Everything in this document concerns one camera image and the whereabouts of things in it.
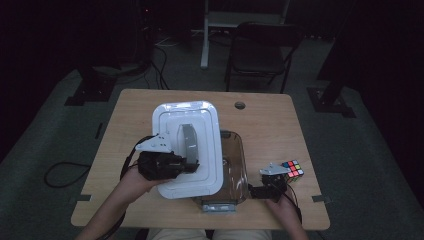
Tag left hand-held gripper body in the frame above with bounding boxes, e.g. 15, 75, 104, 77
134, 132, 188, 183

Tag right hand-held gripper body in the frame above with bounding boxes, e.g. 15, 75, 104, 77
259, 162, 292, 203

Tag colourful puzzle cube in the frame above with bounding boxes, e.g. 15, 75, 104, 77
281, 159, 305, 184

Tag white storage box lid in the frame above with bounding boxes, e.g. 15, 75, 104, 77
151, 100, 225, 200

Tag clear grey storage box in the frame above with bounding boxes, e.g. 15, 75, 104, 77
191, 130, 250, 215

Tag person's right hand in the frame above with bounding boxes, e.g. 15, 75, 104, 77
265, 192, 302, 228

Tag person's left hand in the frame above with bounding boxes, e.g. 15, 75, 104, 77
119, 164, 170, 205

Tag grey tape strip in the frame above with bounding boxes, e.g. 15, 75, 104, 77
311, 194, 333, 205
67, 193, 92, 204

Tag person's beige trousers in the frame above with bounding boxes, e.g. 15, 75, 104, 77
145, 228, 273, 240

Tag black stand base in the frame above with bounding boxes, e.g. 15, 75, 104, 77
63, 65, 118, 107
306, 33, 357, 119

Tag black folding chair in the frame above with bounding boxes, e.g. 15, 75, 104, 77
223, 21, 306, 95

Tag dark equipment stand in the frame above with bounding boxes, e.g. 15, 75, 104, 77
90, 0, 158, 77

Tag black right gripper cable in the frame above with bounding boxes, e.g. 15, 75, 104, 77
285, 183, 304, 225

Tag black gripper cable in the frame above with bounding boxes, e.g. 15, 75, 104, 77
96, 134, 156, 240
285, 183, 304, 225

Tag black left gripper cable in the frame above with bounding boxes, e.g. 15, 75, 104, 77
96, 134, 156, 240

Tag black cables on floor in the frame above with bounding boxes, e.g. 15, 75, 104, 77
143, 42, 168, 90

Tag black floor cable loop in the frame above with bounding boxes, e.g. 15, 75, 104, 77
43, 161, 92, 189

